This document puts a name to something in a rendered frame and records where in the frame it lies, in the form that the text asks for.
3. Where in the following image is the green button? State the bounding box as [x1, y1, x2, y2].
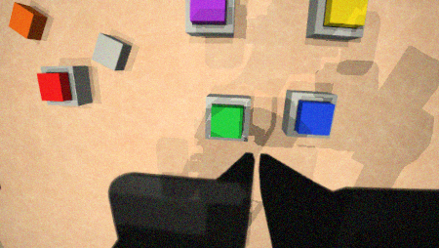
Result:
[205, 94, 252, 142]

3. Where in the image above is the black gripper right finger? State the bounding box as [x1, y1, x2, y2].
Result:
[259, 153, 439, 248]

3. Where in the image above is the red button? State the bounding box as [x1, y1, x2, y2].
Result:
[37, 65, 93, 106]

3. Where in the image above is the orange block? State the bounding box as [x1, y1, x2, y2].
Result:
[9, 2, 47, 41]

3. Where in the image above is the blue button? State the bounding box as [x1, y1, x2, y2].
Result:
[281, 90, 338, 139]

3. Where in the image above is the yellow button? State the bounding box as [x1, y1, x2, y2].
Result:
[306, 0, 369, 40]

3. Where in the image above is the purple button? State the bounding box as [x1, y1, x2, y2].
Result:
[184, 0, 235, 37]

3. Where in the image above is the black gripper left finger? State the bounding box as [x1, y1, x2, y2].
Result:
[107, 152, 256, 248]

